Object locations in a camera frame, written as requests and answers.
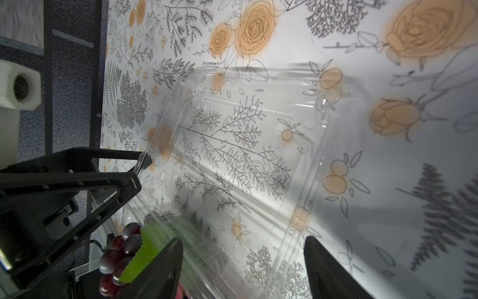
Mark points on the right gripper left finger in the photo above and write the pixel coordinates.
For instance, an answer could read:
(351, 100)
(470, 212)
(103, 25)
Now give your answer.
(160, 279)

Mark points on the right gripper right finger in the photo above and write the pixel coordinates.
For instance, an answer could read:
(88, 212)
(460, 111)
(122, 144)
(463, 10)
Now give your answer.
(327, 277)

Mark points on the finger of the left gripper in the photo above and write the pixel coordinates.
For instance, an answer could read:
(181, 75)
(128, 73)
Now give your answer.
(78, 160)
(17, 187)

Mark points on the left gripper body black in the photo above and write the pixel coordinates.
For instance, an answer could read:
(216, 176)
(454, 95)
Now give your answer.
(31, 240)

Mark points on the dark purple grape bunch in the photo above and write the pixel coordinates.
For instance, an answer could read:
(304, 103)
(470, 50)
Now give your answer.
(116, 263)

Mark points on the clear clamshell container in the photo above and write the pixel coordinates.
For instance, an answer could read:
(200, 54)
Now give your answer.
(233, 160)

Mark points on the red grape bunch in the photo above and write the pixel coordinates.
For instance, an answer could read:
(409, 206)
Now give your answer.
(181, 293)

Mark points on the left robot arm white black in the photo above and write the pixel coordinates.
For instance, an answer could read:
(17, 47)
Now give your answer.
(51, 204)

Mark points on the floral tablecloth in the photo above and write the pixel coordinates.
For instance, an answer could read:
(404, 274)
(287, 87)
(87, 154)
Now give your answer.
(395, 199)

